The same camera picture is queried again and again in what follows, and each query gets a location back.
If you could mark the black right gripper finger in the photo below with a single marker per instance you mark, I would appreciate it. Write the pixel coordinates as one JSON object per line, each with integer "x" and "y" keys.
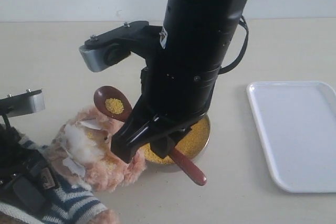
{"x": 140, "y": 128}
{"x": 163, "y": 146}

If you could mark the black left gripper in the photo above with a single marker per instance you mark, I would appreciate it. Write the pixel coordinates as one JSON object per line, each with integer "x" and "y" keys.
{"x": 21, "y": 170}

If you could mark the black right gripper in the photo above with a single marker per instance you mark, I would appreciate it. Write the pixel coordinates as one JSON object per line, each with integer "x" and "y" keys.
{"x": 182, "y": 74}

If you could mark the brown wooden spoon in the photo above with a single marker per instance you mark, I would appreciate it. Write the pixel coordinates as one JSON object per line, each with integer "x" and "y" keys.
{"x": 112, "y": 102}

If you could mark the tan teddy bear striped shirt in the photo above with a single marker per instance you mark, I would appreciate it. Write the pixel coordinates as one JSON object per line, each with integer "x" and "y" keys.
{"x": 80, "y": 155}

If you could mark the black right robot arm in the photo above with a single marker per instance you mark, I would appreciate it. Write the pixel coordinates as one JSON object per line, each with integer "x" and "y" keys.
{"x": 179, "y": 82}

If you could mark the yellow millet grains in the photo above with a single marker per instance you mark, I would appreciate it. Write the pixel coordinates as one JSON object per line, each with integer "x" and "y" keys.
{"x": 191, "y": 145}

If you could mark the metal bowl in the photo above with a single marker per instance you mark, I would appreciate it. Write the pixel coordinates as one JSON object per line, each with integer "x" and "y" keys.
{"x": 173, "y": 168}

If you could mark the white rectangular plastic tray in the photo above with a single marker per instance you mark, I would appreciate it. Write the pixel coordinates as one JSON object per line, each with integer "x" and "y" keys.
{"x": 295, "y": 121}

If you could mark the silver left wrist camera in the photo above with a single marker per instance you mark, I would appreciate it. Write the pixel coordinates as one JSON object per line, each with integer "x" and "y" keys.
{"x": 28, "y": 102}

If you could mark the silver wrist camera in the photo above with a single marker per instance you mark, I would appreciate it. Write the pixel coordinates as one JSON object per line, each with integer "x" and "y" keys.
{"x": 28, "y": 102}
{"x": 102, "y": 51}

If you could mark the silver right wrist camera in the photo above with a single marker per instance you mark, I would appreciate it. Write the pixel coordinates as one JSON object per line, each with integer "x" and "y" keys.
{"x": 102, "y": 51}

